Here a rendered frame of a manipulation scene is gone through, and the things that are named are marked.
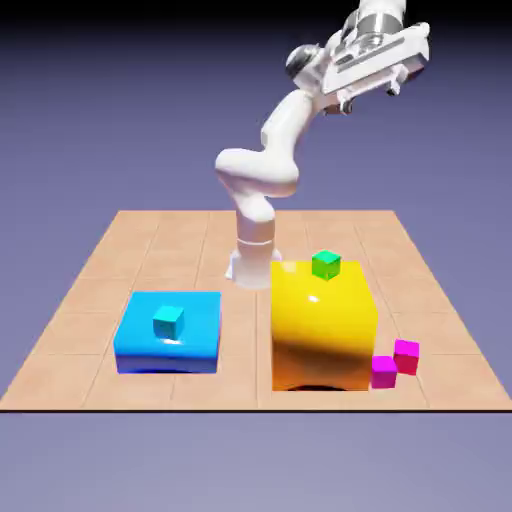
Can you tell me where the small crimson cube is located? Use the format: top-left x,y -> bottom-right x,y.
393,339 -> 421,376

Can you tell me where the small green cube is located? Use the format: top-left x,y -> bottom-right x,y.
311,249 -> 342,282

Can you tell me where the small cyan cube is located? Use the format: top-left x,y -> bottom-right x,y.
152,305 -> 186,338

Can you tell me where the large yellow box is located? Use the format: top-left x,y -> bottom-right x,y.
270,259 -> 380,393

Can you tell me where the large blue box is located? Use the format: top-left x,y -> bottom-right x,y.
113,290 -> 222,376

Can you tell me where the small magenta cube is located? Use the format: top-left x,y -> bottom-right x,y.
370,355 -> 398,390

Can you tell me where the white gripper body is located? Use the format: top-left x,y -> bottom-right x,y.
320,21 -> 432,97

